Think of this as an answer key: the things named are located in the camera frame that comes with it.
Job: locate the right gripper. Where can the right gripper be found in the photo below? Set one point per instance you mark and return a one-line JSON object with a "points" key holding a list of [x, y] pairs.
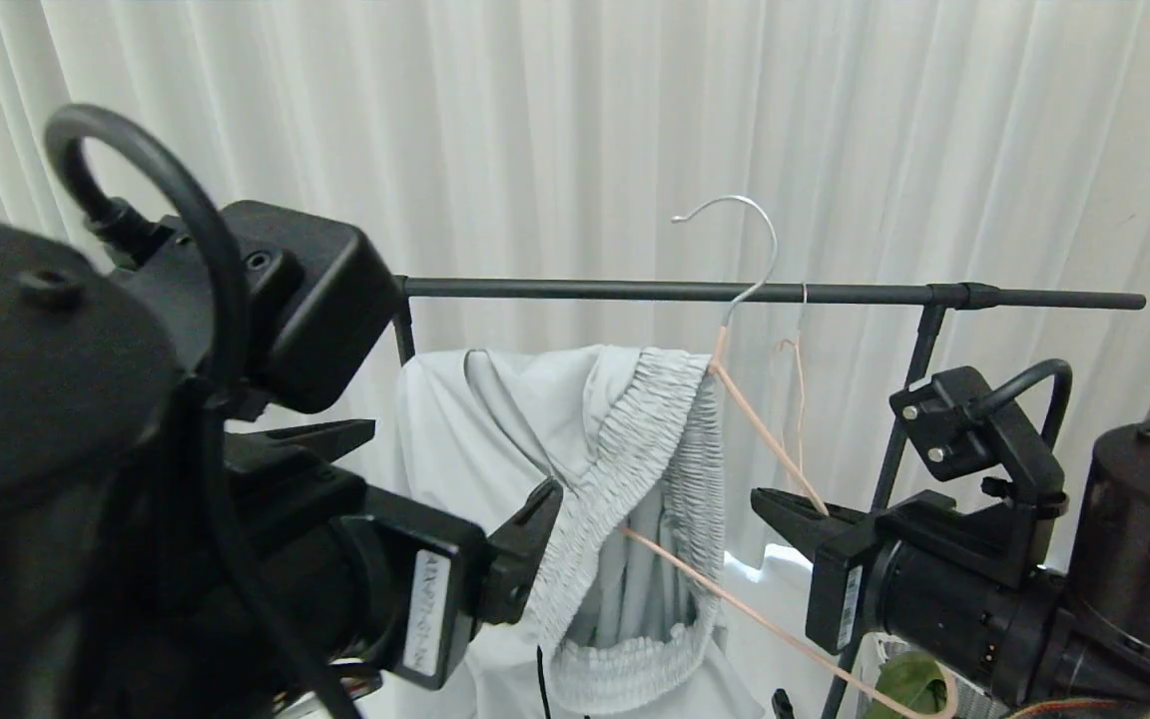
{"points": [[954, 609]]}

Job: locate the pink clothes hanger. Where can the pink clothes hanger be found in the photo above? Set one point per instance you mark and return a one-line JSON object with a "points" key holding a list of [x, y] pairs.
{"points": [[801, 399], [718, 352]]}

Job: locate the white curtain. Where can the white curtain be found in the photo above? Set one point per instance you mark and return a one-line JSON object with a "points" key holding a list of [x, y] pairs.
{"points": [[535, 150]]}

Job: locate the green garment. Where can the green garment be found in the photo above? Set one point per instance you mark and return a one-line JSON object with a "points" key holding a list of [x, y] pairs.
{"points": [[904, 689]]}

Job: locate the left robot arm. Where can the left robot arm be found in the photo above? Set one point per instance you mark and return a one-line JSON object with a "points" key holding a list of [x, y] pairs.
{"points": [[26, 399]]}

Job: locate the white laundry basket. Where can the white laundry basket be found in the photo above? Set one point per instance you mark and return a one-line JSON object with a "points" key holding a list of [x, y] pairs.
{"points": [[979, 707]]}

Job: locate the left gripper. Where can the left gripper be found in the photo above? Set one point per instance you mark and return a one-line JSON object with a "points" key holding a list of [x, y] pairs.
{"points": [[375, 579]]}

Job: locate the black clothes rack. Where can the black clothes rack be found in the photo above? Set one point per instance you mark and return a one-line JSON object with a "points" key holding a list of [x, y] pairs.
{"points": [[585, 290]]}

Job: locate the pale grey shorts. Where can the pale grey shorts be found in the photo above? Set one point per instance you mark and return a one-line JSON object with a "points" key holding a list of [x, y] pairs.
{"points": [[495, 419]]}

